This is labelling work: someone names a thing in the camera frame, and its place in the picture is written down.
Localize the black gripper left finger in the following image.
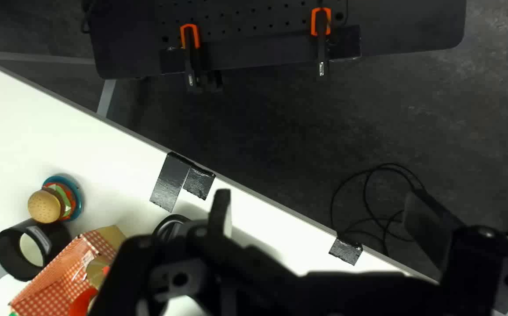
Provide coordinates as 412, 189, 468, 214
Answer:
208, 188, 234, 237

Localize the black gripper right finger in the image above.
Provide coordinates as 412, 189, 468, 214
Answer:
401, 188, 468, 281

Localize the red patterned cardboard box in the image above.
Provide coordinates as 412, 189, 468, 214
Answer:
7, 225, 130, 316

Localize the toy burger on teal base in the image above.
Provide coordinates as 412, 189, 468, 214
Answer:
27, 172, 85, 226

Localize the black tape patch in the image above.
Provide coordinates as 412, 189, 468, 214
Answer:
148, 151, 218, 214
327, 237, 366, 267

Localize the grey table leg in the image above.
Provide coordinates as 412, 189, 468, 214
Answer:
95, 77, 120, 119

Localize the orange black clamp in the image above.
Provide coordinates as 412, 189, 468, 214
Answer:
308, 5, 336, 79
178, 23, 224, 95

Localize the black perforated base board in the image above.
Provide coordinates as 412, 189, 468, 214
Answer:
85, 0, 470, 81

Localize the thin black floor cable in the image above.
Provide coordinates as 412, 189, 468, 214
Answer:
329, 161, 429, 256

